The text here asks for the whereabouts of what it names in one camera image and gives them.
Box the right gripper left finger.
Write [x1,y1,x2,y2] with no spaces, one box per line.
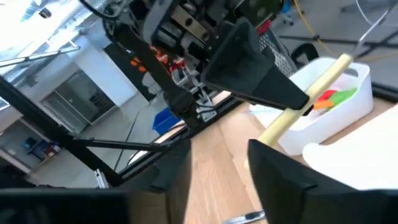
[0,139,193,224]

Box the red spatula clear handle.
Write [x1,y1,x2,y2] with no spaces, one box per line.
[317,89,339,102]

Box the black looped cable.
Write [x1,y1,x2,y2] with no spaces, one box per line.
[290,42,320,67]

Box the black aluminium table frame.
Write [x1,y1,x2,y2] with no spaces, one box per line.
[0,74,237,189]

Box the green spatula clear handle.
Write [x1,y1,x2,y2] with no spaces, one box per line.
[328,87,359,106]

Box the orange bin rack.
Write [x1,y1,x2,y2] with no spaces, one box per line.
[129,45,171,75]

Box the orange spatula clear handle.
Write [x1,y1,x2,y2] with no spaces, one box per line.
[312,98,336,111]

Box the yellow hanging cord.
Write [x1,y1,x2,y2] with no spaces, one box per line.
[293,0,331,54]

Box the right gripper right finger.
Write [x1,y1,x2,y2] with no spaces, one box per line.
[247,138,398,224]

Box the blue bin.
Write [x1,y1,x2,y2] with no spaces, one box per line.
[151,106,183,137]

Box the cream-handled knife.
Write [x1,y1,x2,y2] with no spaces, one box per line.
[257,0,393,147]
[221,210,267,224]

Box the red-handled steel box grater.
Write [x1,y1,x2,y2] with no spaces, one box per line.
[255,19,299,78]

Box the white plastic bin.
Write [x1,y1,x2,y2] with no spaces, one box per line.
[248,57,374,157]
[302,104,398,191]

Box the white frame bracket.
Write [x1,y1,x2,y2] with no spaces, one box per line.
[94,169,108,189]

